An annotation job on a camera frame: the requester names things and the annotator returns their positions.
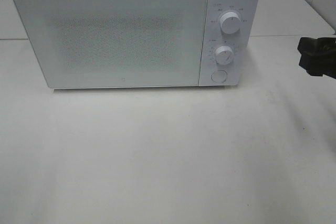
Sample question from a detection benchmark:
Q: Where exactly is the white microwave door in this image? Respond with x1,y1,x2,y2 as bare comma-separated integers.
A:
14,0,207,89

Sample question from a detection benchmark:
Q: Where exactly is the round door release button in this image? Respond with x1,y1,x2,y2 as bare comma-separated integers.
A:
211,70,227,83

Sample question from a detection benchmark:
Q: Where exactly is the white timer knob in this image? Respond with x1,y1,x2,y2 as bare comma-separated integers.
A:
215,46,234,65

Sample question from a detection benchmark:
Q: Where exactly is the white microwave oven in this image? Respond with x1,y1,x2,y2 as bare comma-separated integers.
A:
9,0,263,94

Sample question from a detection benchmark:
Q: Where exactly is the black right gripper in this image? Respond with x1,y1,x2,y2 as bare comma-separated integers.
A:
297,37,335,79

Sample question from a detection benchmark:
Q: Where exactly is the white upper microwave knob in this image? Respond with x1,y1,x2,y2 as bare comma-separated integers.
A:
219,10,242,35

